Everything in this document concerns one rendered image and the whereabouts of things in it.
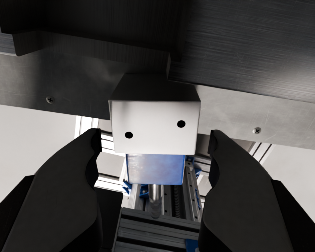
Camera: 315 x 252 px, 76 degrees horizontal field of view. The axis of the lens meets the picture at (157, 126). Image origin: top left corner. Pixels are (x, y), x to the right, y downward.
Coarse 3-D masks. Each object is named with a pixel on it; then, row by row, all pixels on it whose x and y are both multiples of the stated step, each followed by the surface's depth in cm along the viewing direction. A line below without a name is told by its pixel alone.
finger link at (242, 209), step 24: (216, 144) 11; (216, 168) 9; (240, 168) 9; (264, 168) 9; (216, 192) 8; (240, 192) 8; (264, 192) 8; (216, 216) 7; (240, 216) 7; (264, 216) 7; (216, 240) 6; (240, 240) 6; (264, 240) 6; (288, 240) 6
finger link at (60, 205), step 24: (72, 144) 10; (96, 144) 12; (48, 168) 9; (72, 168) 9; (96, 168) 10; (48, 192) 8; (72, 192) 8; (24, 216) 7; (48, 216) 7; (72, 216) 7; (96, 216) 7; (24, 240) 6; (48, 240) 6; (72, 240) 6; (96, 240) 7
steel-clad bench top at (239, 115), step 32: (0, 64) 15; (32, 64) 15; (64, 64) 15; (96, 64) 15; (128, 64) 15; (0, 96) 17; (32, 96) 17; (64, 96) 16; (96, 96) 16; (224, 96) 16; (256, 96) 16; (224, 128) 18; (256, 128) 18; (288, 128) 18
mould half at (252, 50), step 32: (224, 0) 5; (256, 0) 5; (288, 0) 5; (0, 32) 6; (192, 32) 6; (224, 32) 6; (256, 32) 6; (288, 32) 6; (192, 64) 6; (224, 64) 6; (256, 64) 6; (288, 64) 6; (288, 96) 7
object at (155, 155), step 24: (120, 96) 11; (144, 96) 11; (168, 96) 11; (192, 96) 11; (120, 120) 11; (144, 120) 11; (168, 120) 11; (192, 120) 11; (120, 144) 12; (144, 144) 12; (168, 144) 12; (192, 144) 12; (144, 168) 15; (168, 168) 15
